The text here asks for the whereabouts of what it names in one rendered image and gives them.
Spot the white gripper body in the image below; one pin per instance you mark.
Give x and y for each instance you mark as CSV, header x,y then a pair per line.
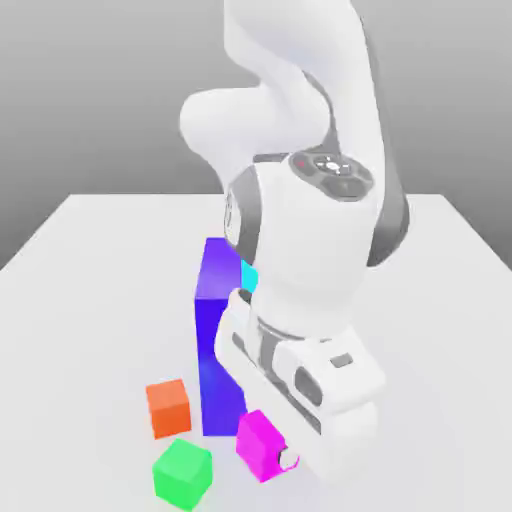
x,y
244,360

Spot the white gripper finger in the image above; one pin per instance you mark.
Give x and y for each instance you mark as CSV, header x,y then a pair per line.
x,y
289,458

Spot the small magenta cube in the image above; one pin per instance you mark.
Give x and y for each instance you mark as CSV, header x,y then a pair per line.
x,y
256,444

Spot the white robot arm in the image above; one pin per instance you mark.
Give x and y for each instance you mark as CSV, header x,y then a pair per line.
x,y
312,248

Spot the small cyan cube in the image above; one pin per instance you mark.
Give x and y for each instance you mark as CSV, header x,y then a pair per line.
x,y
248,278

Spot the small orange cube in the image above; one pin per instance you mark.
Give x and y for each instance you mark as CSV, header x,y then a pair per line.
x,y
168,408

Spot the small green cube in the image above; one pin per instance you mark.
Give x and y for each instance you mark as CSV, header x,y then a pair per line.
x,y
182,474

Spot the large blue box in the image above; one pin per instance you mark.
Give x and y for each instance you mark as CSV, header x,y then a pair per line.
x,y
218,384

